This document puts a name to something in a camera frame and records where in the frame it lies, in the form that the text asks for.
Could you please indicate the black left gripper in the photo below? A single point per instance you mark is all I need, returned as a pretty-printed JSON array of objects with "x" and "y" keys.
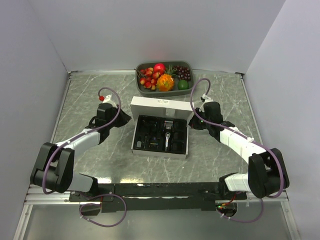
[{"x": 124, "y": 118}]

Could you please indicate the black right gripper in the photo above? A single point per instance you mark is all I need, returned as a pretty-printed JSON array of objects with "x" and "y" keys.
[{"x": 193, "y": 123}]

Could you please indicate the white hair clipper box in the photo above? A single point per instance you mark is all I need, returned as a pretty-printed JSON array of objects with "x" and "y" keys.
[{"x": 150, "y": 115}]

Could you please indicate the silver hair clipper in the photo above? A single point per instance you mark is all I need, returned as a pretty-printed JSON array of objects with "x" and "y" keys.
[{"x": 168, "y": 125}]

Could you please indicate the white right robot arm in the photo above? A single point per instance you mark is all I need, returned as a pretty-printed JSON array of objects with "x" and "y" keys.
[{"x": 266, "y": 174}]

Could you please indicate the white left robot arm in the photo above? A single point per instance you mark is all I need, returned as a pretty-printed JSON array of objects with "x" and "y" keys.
[{"x": 54, "y": 166}]

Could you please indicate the black cleaning brush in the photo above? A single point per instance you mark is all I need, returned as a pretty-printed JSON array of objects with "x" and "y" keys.
[{"x": 146, "y": 141}]

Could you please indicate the small oil bottle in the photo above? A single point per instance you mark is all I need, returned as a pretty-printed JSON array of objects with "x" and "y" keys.
[{"x": 138, "y": 144}]

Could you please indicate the grey fruit tray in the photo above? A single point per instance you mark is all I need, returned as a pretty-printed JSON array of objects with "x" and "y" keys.
[{"x": 169, "y": 70}]

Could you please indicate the green lime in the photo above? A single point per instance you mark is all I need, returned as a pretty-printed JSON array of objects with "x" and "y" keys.
[{"x": 182, "y": 84}]

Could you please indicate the red yellow cherry bunch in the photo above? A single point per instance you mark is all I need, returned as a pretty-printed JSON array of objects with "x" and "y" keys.
[{"x": 148, "y": 79}]

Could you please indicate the dark grape bunch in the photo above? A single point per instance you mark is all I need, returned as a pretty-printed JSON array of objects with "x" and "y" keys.
[{"x": 182, "y": 72}]

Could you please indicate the red apple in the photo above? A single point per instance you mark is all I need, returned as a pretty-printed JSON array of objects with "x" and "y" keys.
[{"x": 159, "y": 68}]

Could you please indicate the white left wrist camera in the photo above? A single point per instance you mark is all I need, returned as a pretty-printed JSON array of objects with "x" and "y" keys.
[{"x": 107, "y": 100}]

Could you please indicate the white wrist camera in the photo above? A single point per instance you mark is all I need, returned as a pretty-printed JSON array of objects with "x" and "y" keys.
[
  {"x": 206, "y": 99},
  {"x": 107, "y": 100}
]

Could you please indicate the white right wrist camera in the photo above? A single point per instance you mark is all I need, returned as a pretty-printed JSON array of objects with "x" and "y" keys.
[{"x": 206, "y": 99}]

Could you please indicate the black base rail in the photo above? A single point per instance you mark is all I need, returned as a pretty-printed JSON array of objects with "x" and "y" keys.
[{"x": 158, "y": 196}]

